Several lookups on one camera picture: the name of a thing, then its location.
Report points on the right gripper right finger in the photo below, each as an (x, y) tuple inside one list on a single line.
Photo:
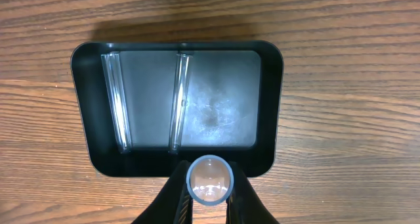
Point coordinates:
[(246, 207)]

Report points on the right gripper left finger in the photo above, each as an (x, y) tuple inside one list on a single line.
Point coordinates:
[(170, 204)]

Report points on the clear test tube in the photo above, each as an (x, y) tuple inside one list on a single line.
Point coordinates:
[(180, 105), (117, 105), (210, 181)]

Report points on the black tray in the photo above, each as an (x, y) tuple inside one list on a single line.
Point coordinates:
[(88, 119)]

